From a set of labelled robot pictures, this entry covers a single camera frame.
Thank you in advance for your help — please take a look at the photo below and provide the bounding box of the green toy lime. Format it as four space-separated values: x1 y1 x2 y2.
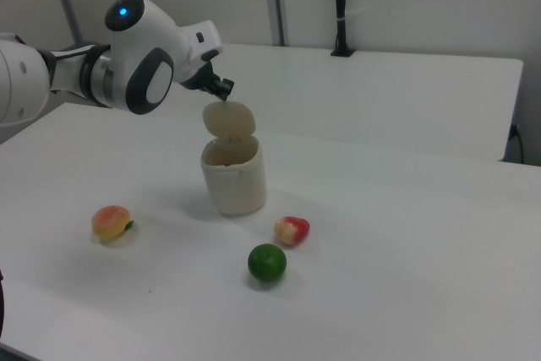
247 243 288 283

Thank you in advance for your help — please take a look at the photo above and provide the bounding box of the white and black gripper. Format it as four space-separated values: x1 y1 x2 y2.
178 19 236 102

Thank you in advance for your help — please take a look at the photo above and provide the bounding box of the red toy strawberry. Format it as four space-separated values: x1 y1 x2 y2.
274 216 311 247

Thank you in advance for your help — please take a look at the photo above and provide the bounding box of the orange pink toy peach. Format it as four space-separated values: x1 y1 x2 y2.
91 205 135 242

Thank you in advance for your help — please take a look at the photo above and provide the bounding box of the beige lidded garbage bin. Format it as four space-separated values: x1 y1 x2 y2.
199 101 268 216

